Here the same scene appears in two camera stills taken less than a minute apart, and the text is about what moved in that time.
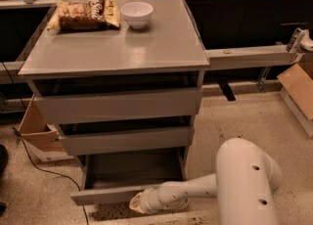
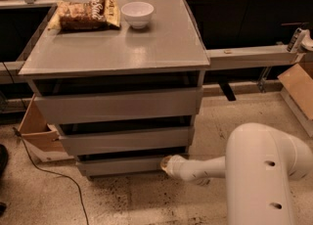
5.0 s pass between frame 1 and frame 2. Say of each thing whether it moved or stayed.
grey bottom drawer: moved
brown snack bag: stayed
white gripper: moved
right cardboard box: stayed
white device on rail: stayed
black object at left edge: stayed
